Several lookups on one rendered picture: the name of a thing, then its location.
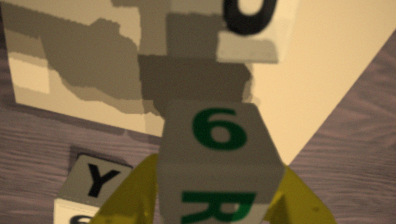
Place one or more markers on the beige flat mat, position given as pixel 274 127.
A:
pixel 106 61

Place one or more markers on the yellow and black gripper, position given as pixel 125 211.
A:
pixel 133 202

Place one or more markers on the cream letter block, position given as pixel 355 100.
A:
pixel 217 164
pixel 88 186
pixel 233 31

